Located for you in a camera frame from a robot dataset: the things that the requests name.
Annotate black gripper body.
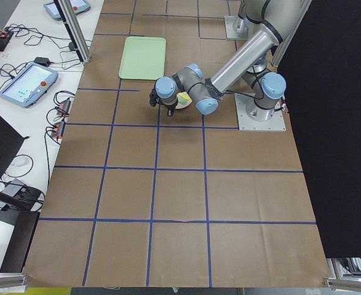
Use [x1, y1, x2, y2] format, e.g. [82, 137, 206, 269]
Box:
[157, 94, 178, 112]

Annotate white round plate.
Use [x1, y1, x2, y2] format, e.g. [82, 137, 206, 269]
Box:
[175, 92, 192, 109]

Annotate yellow plastic fork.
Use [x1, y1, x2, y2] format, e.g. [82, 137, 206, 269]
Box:
[178, 93, 191, 105]

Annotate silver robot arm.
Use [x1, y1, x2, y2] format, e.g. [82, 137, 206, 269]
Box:
[232, 0, 261, 40]
[149, 1, 301, 116]

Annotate light green tray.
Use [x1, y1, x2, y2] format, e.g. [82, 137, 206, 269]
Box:
[119, 36, 166, 81]

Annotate usb hub upper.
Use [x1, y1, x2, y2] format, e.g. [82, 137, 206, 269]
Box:
[57, 98, 71, 117]

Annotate usb hub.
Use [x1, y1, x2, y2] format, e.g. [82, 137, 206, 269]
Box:
[52, 121, 66, 140]
[57, 98, 71, 117]

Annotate usb hub lower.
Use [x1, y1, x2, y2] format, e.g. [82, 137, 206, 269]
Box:
[52, 121, 66, 140]

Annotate black power adapter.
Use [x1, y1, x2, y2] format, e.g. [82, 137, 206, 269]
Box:
[34, 57, 51, 67]

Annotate teach pendant tablet far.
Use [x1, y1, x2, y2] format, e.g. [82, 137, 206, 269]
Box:
[43, 0, 92, 21]

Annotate teach pendant tablet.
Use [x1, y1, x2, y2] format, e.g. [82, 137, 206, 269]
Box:
[0, 62, 58, 108]
[43, 0, 92, 21]

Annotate teach pendant tablet near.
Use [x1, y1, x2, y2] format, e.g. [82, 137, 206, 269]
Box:
[0, 62, 58, 108]

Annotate black curtain panel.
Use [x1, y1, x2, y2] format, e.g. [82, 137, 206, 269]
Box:
[279, 1, 361, 258]

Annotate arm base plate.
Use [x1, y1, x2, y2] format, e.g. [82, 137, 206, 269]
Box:
[224, 16, 250, 41]
[234, 93, 287, 132]

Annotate aluminium frame post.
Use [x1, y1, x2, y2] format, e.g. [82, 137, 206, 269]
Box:
[54, 0, 91, 64]

